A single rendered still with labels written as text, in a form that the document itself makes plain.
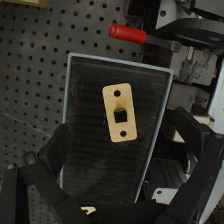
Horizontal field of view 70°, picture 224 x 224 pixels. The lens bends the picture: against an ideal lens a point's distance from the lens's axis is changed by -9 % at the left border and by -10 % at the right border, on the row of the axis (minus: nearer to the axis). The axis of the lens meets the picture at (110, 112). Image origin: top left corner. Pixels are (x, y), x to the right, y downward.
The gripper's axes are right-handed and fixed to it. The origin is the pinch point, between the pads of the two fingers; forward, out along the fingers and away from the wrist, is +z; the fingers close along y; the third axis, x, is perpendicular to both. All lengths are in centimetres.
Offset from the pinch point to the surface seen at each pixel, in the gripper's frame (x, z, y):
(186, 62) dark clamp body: 4.8, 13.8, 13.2
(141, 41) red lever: 9.4, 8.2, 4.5
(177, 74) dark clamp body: 2.8, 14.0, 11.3
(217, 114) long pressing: -9.9, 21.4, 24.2
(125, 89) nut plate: 3.5, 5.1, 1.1
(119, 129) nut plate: -2.3, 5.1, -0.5
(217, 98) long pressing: -5.7, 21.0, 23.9
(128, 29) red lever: 11.1, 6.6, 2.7
